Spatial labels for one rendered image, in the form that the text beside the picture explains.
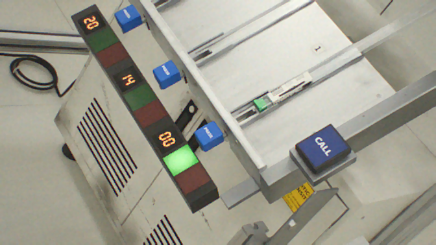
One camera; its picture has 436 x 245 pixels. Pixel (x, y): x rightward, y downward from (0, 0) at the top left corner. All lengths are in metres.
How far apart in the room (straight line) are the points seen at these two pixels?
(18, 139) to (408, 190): 0.95
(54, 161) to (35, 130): 0.10
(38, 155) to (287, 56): 0.95
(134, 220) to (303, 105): 0.73
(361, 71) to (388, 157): 0.40
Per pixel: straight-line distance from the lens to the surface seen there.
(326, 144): 0.78
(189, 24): 0.93
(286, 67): 0.88
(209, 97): 0.84
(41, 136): 1.77
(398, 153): 1.30
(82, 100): 1.62
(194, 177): 0.83
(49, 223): 1.59
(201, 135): 0.82
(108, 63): 0.93
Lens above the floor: 1.16
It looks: 32 degrees down
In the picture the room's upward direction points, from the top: 37 degrees clockwise
